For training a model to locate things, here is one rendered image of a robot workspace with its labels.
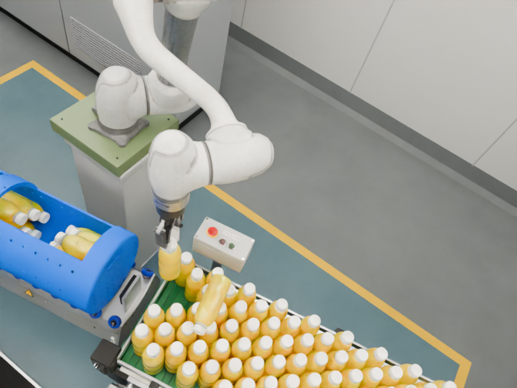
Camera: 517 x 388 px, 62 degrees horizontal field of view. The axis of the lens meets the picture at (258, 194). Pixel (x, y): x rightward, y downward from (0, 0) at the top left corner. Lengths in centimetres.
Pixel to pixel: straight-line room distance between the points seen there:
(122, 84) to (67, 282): 73
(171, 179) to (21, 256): 68
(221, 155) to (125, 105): 83
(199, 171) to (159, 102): 82
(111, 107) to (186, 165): 86
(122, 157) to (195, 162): 88
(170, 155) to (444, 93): 287
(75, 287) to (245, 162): 69
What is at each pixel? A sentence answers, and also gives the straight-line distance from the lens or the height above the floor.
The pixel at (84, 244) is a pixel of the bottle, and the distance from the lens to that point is 146.
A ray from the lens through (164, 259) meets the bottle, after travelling 130.
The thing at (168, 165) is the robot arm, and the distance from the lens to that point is 90.
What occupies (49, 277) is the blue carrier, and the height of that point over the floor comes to 116.
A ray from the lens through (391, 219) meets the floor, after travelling 330.
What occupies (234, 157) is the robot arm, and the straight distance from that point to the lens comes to 95.
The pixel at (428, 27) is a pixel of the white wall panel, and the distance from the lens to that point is 338.
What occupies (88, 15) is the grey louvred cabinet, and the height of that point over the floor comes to 57.
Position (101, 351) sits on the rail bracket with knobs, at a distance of 151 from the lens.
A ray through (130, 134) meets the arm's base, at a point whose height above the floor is 108.
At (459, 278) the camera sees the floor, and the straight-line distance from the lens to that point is 333.
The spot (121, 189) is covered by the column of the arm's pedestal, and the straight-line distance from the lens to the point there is 191.
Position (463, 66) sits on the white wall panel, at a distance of 343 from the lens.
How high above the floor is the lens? 245
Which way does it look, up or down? 54 degrees down
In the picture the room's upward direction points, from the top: 19 degrees clockwise
